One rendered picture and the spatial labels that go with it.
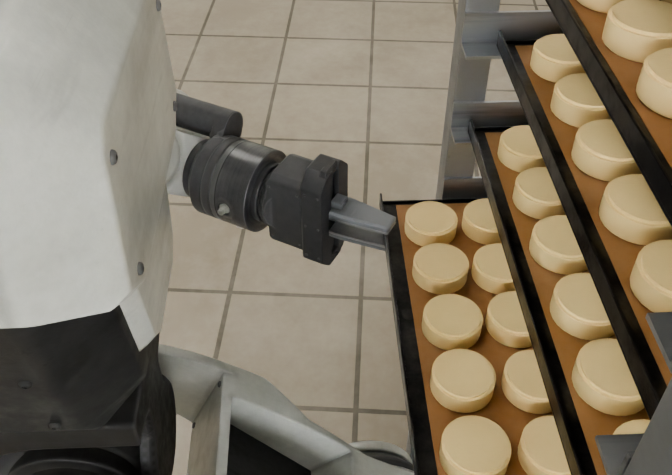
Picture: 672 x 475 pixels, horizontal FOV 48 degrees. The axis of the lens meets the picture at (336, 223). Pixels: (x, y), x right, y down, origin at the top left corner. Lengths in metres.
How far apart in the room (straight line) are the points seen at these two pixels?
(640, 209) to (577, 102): 0.12
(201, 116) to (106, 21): 0.38
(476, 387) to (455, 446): 0.06
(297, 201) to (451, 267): 0.16
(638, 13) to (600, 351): 0.21
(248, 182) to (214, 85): 1.72
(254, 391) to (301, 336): 0.89
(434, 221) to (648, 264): 0.31
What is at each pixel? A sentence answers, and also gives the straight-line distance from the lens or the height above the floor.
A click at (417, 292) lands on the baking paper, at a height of 0.77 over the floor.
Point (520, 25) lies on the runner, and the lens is 0.69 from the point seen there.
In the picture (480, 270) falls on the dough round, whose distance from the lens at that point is 0.68.
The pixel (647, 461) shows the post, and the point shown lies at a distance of 0.35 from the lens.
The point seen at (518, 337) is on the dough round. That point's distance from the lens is 0.64.
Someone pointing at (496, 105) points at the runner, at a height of 0.88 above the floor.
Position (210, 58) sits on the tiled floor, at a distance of 2.60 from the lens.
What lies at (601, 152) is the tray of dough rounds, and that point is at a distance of 0.53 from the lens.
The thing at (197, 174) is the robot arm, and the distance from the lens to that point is 0.77.
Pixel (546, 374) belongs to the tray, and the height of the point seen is 0.87.
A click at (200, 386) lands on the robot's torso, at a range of 0.77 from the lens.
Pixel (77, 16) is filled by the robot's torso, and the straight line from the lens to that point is 0.42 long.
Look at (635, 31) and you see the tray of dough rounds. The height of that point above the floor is 1.06.
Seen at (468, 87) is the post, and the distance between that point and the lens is 0.71.
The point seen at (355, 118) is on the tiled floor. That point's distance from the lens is 2.27.
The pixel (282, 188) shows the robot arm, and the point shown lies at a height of 0.81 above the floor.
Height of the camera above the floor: 1.27
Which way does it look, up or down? 42 degrees down
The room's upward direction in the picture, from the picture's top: straight up
